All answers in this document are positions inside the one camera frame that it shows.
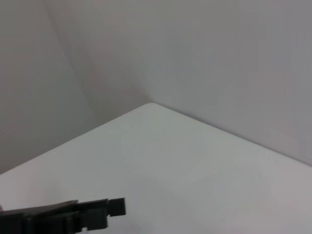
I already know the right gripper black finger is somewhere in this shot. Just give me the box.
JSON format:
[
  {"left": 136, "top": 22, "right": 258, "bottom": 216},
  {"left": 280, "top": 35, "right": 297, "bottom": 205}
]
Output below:
[{"left": 0, "top": 197, "right": 126, "bottom": 234}]

